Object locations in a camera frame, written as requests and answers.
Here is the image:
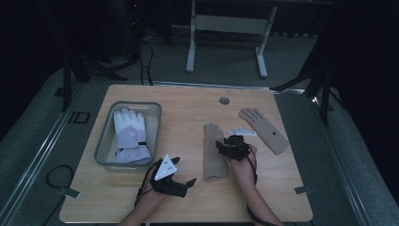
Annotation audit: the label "aluminium floor rail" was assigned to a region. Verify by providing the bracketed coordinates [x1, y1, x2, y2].
[0, 83, 88, 226]
[150, 80, 306, 94]
[311, 93, 375, 226]

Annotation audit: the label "dark computer tower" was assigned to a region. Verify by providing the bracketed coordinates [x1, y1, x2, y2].
[125, 0, 146, 59]

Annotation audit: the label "black cable loop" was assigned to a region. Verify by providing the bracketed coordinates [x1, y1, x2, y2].
[46, 164, 75, 190]

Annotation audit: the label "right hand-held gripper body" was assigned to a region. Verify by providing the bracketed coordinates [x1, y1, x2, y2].
[223, 126, 258, 162]

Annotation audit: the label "person's right hand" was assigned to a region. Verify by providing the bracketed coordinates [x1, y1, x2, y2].
[228, 144, 259, 186]

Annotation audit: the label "hand-held gripper cable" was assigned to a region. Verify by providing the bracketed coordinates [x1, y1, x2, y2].
[134, 161, 159, 208]
[245, 154, 279, 226]

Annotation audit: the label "purple and white ski glove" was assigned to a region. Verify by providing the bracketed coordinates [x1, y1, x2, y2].
[113, 107, 152, 165]

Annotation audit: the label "left hand-held gripper cable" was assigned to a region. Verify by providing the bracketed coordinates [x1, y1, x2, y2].
[134, 161, 159, 208]

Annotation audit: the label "right hand-held gripper cable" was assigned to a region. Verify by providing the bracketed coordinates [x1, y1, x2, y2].
[245, 154, 279, 226]

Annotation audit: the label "person's left hand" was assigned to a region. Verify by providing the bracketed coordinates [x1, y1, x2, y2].
[137, 185, 168, 206]

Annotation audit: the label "black tripod stand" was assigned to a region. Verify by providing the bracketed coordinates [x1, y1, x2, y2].
[55, 46, 128, 113]
[270, 59, 337, 127]

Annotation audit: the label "black hanging cables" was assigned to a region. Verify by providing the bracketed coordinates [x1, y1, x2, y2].
[137, 40, 155, 87]

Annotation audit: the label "grey plastic basin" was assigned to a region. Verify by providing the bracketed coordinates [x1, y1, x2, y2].
[93, 100, 163, 172]

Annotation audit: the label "grey tape piece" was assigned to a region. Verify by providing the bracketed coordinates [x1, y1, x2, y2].
[57, 186, 81, 200]
[294, 186, 315, 195]

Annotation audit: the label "white desk frame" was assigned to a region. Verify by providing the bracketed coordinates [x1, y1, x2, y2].
[185, 0, 279, 79]

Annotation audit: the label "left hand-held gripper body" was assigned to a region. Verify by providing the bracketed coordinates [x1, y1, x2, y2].
[150, 154, 189, 199]

